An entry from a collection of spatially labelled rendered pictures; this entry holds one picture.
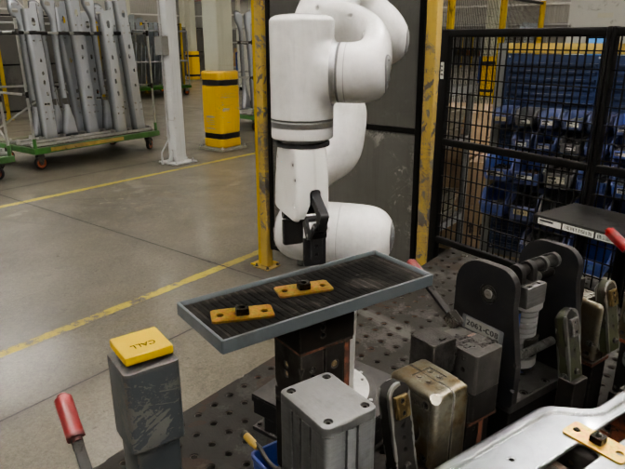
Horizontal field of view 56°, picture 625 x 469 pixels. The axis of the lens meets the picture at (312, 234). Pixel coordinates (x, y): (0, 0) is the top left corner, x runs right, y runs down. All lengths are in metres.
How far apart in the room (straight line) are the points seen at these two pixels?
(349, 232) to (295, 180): 0.34
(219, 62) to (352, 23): 7.66
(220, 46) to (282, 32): 7.76
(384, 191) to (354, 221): 2.30
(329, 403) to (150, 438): 0.23
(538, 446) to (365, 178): 2.70
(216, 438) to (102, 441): 1.29
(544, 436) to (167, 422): 0.50
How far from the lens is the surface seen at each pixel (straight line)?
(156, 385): 0.76
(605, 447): 0.91
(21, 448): 2.68
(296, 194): 0.77
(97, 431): 2.66
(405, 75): 3.23
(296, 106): 0.76
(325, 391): 0.73
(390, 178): 3.35
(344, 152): 1.13
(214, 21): 8.52
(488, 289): 0.94
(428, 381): 0.82
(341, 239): 1.09
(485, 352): 0.91
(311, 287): 0.88
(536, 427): 0.91
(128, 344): 0.76
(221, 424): 1.38
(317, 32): 0.76
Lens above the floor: 1.51
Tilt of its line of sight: 18 degrees down
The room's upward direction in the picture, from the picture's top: straight up
